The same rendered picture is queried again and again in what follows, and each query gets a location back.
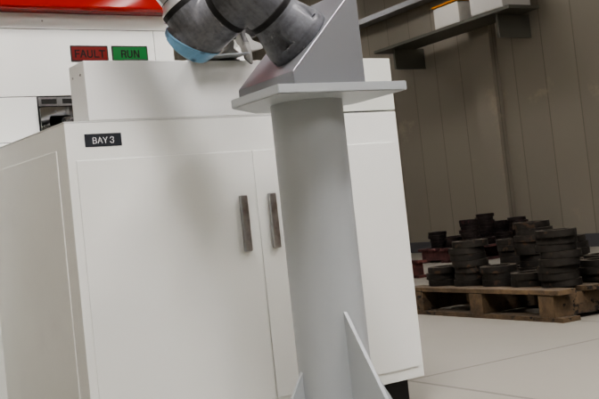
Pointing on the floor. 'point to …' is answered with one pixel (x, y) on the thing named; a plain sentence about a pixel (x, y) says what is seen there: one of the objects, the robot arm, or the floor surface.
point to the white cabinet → (182, 260)
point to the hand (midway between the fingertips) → (233, 69)
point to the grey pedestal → (322, 233)
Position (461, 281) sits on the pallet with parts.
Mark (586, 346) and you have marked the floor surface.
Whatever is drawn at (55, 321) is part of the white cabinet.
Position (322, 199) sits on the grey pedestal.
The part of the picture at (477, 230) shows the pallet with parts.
